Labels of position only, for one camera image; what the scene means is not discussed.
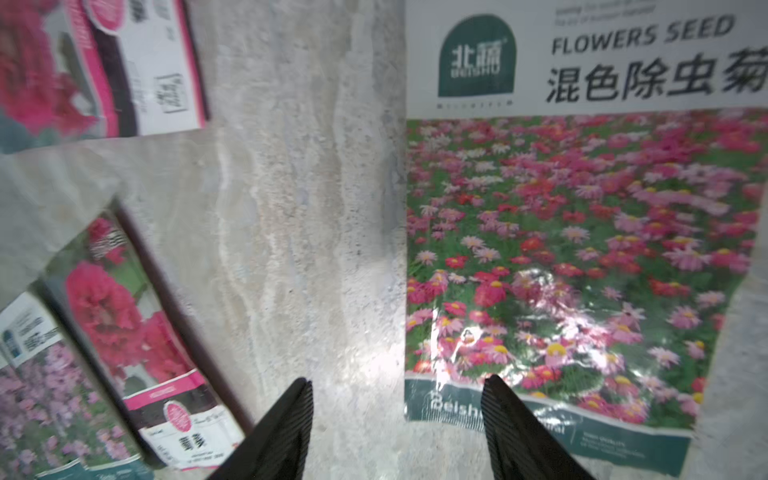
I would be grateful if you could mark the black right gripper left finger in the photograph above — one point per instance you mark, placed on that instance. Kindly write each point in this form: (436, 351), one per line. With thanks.
(277, 447)

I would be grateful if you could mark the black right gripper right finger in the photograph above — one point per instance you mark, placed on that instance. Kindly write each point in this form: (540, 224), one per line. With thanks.
(520, 447)

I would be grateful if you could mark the mixed daisy flower seed packet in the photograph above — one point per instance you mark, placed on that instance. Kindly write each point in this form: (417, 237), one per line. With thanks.
(584, 189)

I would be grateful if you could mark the hollyhock seed packet pink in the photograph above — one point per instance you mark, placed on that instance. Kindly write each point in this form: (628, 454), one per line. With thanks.
(86, 70)

